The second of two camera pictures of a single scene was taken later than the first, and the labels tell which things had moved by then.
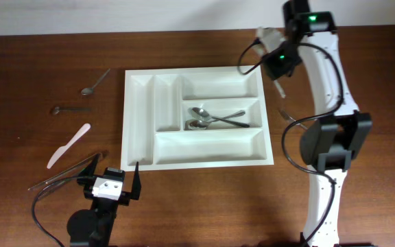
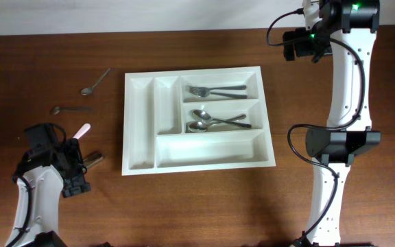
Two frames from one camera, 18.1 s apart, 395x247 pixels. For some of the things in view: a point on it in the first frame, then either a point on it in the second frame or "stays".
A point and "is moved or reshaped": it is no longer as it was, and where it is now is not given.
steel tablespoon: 193,124 is moved or reshaped
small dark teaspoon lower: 55,110 stays
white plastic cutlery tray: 182,118 stays
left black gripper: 125,197 to 75,167
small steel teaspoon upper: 90,90 stays
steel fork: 279,88 to 204,91
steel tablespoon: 202,114 stays
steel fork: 289,116 to 204,92
